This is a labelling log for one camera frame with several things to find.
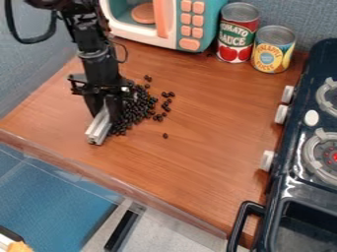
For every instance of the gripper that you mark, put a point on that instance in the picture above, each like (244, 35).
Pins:
(102, 70)

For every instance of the grey metal bar tool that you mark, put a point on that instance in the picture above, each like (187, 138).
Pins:
(99, 128)

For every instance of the pile of black bits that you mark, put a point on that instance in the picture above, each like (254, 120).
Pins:
(138, 106)

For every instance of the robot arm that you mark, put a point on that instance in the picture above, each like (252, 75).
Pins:
(85, 23)

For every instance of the toy microwave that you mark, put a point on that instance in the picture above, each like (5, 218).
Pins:
(175, 19)

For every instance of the red can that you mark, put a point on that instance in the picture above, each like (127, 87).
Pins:
(237, 32)

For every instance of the yellow can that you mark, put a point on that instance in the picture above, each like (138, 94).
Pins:
(273, 49)

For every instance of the toy stove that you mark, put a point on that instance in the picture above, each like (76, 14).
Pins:
(307, 157)

